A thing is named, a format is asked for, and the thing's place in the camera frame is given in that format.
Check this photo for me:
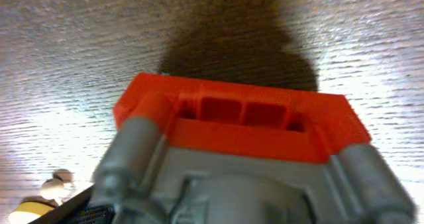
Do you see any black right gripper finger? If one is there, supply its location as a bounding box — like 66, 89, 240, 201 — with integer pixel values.
29, 186, 115, 224

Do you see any yellow wooden rattle drum toy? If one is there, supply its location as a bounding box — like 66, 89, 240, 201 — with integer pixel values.
8, 168, 74, 224

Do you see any red toy fire truck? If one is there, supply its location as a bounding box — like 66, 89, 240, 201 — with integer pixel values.
90, 73, 416, 223

